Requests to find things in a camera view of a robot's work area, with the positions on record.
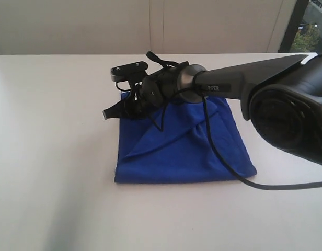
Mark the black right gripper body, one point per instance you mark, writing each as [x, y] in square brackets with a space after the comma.
[151, 93]

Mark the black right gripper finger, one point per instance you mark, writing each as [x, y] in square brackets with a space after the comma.
[116, 111]

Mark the blue towel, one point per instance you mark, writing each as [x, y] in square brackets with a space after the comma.
[181, 153]

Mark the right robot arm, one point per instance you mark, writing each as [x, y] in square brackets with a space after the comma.
[282, 97]

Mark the green tree outside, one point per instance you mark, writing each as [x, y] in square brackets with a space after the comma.
[306, 39]

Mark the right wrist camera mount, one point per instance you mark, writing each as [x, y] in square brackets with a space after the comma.
[132, 73]

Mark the black window frame post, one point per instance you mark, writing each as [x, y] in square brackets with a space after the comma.
[292, 27]

